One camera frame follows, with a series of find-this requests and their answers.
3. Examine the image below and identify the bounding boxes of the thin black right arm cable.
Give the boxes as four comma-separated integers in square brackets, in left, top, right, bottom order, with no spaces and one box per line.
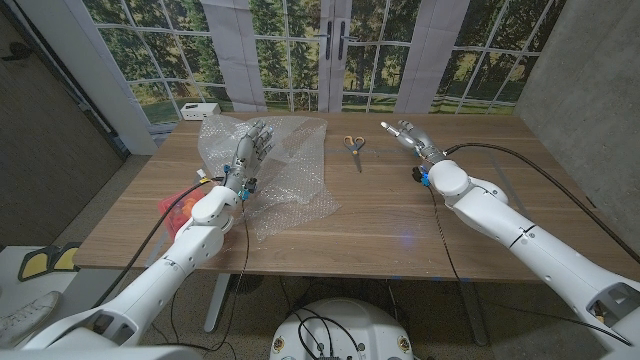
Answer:
[427,184,632,346]

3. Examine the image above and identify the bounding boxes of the small white box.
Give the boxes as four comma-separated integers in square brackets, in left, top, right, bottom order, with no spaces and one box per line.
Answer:
[179,102,222,122]

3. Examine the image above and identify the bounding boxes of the black torso cable loop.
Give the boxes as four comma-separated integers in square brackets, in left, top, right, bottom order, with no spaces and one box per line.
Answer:
[292,308,362,359]

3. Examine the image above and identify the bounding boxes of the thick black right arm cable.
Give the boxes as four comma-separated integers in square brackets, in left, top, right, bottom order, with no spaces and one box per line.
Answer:
[443,142,640,265]

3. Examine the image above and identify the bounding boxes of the red plastic package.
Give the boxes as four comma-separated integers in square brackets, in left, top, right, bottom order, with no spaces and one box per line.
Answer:
[156,186,207,241]

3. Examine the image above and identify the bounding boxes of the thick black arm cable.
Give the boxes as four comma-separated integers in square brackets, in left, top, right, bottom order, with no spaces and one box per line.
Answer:
[92,177,226,309]
[443,142,640,265]

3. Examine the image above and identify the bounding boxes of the clear bubble wrap sheet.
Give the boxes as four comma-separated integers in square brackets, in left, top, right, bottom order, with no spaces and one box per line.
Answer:
[197,113,342,244]

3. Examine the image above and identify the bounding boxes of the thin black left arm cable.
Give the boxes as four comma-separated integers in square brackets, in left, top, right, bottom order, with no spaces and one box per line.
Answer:
[169,199,251,354]

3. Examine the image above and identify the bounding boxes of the white table leg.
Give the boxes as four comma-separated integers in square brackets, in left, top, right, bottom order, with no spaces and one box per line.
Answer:
[203,272,232,334]
[457,279,490,347]

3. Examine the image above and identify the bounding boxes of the white shoe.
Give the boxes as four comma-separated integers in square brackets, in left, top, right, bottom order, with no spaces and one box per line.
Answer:
[0,290,62,350]

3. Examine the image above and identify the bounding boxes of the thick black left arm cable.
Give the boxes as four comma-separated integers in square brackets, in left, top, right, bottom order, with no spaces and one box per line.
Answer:
[92,177,226,309]

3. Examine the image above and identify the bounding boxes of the scissors with orange grey handles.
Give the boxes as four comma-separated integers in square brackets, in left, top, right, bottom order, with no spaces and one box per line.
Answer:
[342,135,367,174]

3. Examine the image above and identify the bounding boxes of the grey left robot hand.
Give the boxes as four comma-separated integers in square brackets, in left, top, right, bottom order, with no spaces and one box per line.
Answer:
[223,119,275,201]

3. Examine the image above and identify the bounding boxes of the yellow black foot pedal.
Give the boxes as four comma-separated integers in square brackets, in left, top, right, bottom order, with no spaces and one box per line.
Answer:
[17,245,60,283]
[52,242,82,273]

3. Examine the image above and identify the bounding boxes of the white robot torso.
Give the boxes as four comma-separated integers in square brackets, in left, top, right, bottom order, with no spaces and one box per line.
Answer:
[269,298,415,360]

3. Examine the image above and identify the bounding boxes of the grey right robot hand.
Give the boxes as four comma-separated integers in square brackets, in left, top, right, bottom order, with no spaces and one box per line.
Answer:
[379,119,449,166]

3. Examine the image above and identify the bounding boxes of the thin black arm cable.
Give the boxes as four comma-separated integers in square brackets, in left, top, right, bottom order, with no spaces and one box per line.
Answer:
[169,199,251,354]
[427,184,632,346]

